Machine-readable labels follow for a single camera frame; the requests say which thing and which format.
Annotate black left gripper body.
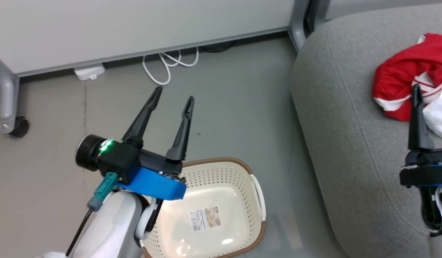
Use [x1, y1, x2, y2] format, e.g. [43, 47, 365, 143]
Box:
[75, 134, 184, 184]

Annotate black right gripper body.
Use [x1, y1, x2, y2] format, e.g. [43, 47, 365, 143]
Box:
[401, 148, 442, 169]

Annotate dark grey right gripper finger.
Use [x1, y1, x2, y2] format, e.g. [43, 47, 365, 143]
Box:
[407, 84, 435, 151]

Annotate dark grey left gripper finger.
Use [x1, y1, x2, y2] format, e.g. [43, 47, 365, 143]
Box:
[122, 86, 163, 148]
[166, 96, 195, 162]

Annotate white garment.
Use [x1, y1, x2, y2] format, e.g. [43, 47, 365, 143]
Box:
[423, 94, 442, 139]

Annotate red shorts with white stripes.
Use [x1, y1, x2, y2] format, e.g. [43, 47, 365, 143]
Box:
[372, 33, 442, 121]

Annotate cream perforated laundry basket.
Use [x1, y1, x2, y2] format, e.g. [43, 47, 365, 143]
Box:
[140, 157, 267, 258]

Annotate paper basket label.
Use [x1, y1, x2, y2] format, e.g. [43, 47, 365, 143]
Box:
[189, 206, 222, 233]

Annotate grey fabric sofa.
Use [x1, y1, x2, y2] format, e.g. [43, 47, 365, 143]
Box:
[290, 2, 442, 258]

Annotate white partition panel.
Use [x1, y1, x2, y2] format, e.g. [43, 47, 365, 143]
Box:
[0, 0, 297, 78]
[327, 0, 442, 20]

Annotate grey partition leg with caster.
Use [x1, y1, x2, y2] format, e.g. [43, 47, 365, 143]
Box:
[0, 53, 30, 138]

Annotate black cable with teal connector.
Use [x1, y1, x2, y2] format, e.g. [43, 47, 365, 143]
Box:
[65, 172, 119, 257]

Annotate white coiled floor cable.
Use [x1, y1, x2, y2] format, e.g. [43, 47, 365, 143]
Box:
[142, 47, 200, 86]

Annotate dark floor cable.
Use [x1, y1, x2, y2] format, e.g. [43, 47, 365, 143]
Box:
[199, 40, 236, 54]

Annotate grey partition frame post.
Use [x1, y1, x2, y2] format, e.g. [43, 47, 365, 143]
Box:
[287, 0, 331, 53]

